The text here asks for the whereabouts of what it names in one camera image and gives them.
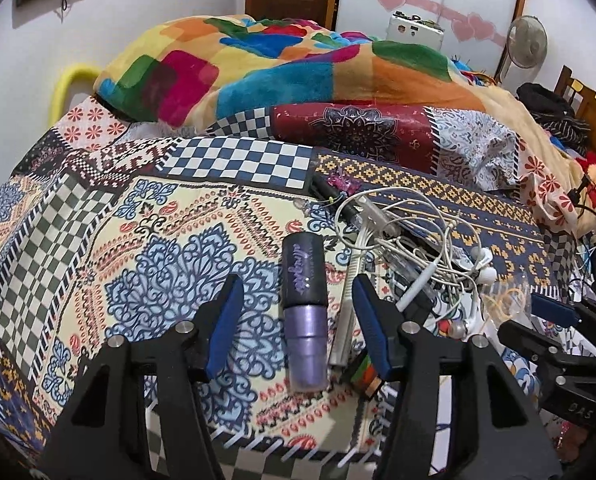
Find small colourful striped block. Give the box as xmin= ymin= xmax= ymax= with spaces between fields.
xmin=350 ymin=355 xmax=385 ymax=401

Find colourful patchwork fleece blanket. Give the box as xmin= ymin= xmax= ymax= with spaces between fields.
xmin=94 ymin=16 xmax=489 ymax=128

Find beige blanket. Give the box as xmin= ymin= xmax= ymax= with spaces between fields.
xmin=473 ymin=85 xmax=596 ymax=238

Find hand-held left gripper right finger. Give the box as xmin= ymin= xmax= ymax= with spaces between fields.
xmin=352 ymin=274 xmax=564 ymax=480

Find yellow hoop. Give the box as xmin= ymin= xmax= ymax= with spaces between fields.
xmin=50 ymin=63 xmax=101 ymax=128

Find yellow rubber band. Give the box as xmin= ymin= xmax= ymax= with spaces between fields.
xmin=482 ymin=286 xmax=530 ymax=322

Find purple beaded string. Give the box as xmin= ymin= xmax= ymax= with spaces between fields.
xmin=325 ymin=167 xmax=355 ymax=197

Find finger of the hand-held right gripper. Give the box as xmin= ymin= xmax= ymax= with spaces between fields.
xmin=530 ymin=294 xmax=596 ymax=341
xmin=498 ymin=320 xmax=586 ymax=366

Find white plastic stick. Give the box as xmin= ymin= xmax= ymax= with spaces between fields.
xmin=395 ymin=260 xmax=439 ymax=312

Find black cable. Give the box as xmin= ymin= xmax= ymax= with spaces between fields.
xmin=568 ymin=175 xmax=596 ymax=243

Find red mandala patterned pillow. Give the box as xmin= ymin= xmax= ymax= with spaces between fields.
xmin=270 ymin=102 xmax=521 ymax=192

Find pile of dark clothes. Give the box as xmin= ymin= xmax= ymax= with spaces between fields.
xmin=515 ymin=82 xmax=591 ymax=152

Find white box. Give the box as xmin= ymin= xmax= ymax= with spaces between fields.
xmin=388 ymin=10 xmax=445 ymax=53

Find standing fan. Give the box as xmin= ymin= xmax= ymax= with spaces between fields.
xmin=498 ymin=15 xmax=549 ymax=86

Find purple lipstick tube black cap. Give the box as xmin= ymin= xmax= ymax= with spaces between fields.
xmin=282 ymin=232 xmax=329 ymax=393

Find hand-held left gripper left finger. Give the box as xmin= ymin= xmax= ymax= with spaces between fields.
xmin=40 ymin=274 xmax=245 ymax=480

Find tangled white earphones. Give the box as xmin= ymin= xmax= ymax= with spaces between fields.
xmin=335 ymin=187 xmax=500 ymax=331

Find wooden chair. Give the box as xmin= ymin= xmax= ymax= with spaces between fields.
xmin=553 ymin=65 xmax=596 ymax=157

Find patterned patchwork bed sheet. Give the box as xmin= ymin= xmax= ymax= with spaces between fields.
xmin=0 ymin=95 xmax=579 ymax=480

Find silver ribbed tube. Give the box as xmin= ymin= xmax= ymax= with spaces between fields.
xmin=328 ymin=232 xmax=367 ymax=367

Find clear pen with black cap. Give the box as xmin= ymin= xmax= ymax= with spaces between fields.
xmin=310 ymin=176 xmax=413 ymax=246

